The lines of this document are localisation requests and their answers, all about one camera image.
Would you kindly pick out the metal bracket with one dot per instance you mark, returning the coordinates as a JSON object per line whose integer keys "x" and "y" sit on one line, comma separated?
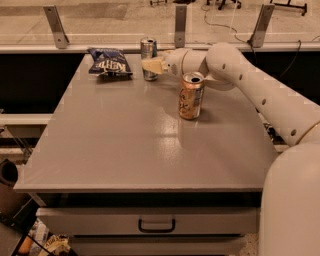
{"x": 180, "y": 25}
{"x": 257, "y": 38}
{"x": 60, "y": 38}

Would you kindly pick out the grey drawer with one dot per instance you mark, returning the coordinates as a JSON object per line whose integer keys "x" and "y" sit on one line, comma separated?
{"x": 124, "y": 221}
{"x": 157, "y": 246}

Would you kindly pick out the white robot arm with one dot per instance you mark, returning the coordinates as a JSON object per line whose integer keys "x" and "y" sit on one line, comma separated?
{"x": 290, "y": 206}

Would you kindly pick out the black drawer handle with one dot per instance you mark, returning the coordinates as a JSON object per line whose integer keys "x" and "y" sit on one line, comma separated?
{"x": 156, "y": 227}

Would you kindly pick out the orange soda can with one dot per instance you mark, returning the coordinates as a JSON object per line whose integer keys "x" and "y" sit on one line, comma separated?
{"x": 191, "y": 95}

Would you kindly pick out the grey upper drawer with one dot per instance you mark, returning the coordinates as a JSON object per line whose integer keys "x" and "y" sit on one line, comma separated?
{"x": 124, "y": 221}

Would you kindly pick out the blue chip bag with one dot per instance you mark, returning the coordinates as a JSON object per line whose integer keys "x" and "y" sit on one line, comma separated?
{"x": 109, "y": 62}

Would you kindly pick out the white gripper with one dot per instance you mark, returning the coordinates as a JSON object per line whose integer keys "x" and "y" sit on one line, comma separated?
{"x": 173, "y": 62}

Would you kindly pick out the middle metal bracket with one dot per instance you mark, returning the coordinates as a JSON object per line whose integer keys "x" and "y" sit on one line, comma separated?
{"x": 180, "y": 25}

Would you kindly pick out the grey lower drawer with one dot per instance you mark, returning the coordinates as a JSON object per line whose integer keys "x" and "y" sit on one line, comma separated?
{"x": 157, "y": 246}

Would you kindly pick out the black stand base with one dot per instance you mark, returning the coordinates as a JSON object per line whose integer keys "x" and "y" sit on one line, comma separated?
{"x": 288, "y": 4}

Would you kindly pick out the yellow snack bag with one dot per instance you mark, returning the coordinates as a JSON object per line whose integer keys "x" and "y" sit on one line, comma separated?
{"x": 57, "y": 245}

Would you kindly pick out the left metal bracket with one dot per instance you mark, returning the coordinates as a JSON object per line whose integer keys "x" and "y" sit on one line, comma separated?
{"x": 60, "y": 38}

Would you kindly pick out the office chair base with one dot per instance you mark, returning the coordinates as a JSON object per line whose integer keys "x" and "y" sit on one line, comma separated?
{"x": 238, "y": 3}

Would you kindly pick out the silver redbull can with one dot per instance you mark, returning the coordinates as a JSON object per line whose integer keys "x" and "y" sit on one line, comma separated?
{"x": 148, "y": 49}

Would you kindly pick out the black round object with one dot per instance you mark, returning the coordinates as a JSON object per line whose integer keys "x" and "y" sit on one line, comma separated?
{"x": 8, "y": 173}

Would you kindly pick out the right metal bracket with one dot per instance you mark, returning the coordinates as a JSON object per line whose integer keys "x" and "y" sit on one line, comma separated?
{"x": 257, "y": 38}

